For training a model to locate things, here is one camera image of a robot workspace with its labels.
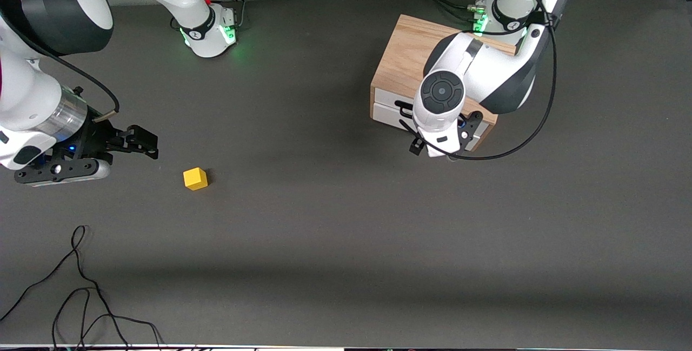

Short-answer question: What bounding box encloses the white-fronted drawer with black handle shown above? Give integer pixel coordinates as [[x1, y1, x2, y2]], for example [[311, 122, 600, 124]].
[[372, 87, 496, 151]]

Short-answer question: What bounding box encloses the yellow cube block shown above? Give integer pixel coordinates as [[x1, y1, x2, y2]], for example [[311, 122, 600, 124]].
[[183, 167, 209, 191]]

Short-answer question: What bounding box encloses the wooden drawer cabinet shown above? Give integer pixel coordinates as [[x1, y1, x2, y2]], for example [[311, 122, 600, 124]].
[[370, 14, 517, 152]]

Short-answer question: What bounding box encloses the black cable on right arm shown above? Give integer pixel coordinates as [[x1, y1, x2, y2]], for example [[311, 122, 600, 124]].
[[0, 8, 120, 123]]

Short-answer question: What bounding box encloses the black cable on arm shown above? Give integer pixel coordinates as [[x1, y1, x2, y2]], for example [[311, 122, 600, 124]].
[[0, 8, 120, 123], [446, 0, 559, 162]]

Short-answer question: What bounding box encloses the loose black cable on table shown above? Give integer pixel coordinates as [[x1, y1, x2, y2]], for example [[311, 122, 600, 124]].
[[0, 225, 164, 351]]

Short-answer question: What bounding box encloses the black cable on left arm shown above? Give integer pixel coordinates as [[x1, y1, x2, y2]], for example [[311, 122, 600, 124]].
[[446, 0, 559, 162]]

